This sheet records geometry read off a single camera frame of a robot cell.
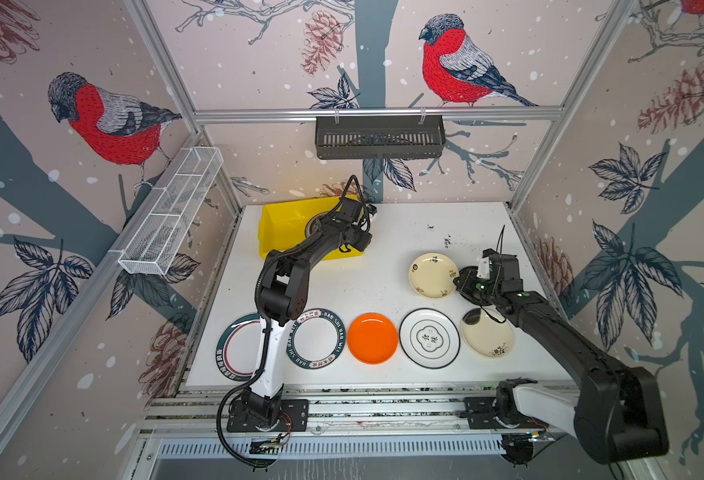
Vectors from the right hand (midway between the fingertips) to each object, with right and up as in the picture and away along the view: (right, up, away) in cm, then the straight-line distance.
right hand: (453, 281), depth 86 cm
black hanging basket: (-21, +48, +17) cm, 55 cm away
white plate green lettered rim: (-41, -17, 0) cm, 44 cm away
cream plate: (-5, +1, +3) cm, 6 cm away
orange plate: (-24, -18, +3) cm, 30 cm away
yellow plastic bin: (-58, +18, +28) cm, 66 cm away
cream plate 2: (+10, -17, -1) cm, 19 cm away
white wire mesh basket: (-79, +24, -5) cm, 83 cm away
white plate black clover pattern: (-7, -17, -1) cm, 18 cm away
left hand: (-26, +13, +14) cm, 33 cm away
